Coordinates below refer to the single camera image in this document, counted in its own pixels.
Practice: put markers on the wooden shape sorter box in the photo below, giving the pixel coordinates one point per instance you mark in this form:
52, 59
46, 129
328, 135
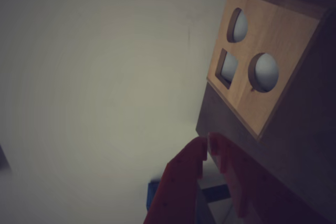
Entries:
275, 37

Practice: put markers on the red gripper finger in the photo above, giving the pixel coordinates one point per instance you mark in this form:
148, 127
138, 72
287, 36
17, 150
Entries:
178, 190
257, 195

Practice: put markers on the blue clamp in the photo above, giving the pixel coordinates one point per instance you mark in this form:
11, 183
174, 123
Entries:
152, 195

